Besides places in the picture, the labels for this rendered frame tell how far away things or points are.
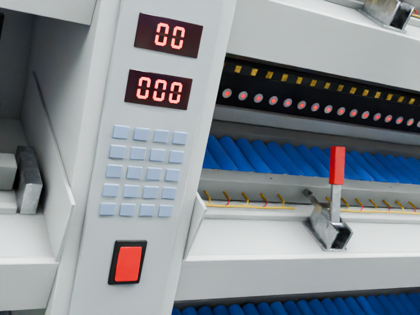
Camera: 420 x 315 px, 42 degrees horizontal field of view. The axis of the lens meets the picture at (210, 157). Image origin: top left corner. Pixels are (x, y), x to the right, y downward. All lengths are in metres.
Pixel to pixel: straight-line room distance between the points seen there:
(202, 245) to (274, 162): 0.16
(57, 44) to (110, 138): 0.11
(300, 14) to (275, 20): 0.02
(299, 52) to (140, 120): 0.14
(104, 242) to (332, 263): 0.22
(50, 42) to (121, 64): 0.13
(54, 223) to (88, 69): 0.11
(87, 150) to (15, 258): 0.09
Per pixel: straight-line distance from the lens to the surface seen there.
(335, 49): 0.46
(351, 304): 0.79
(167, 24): 0.37
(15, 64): 0.55
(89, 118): 0.37
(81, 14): 0.37
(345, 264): 0.54
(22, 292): 0.41
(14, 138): 0.51
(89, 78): 0.36
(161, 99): 0.37
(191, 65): 0.38
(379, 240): 0.58
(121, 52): 0.36
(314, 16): 0.44
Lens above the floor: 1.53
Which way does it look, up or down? 12 degrees down
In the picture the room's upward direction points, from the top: 12 degrees clockwise
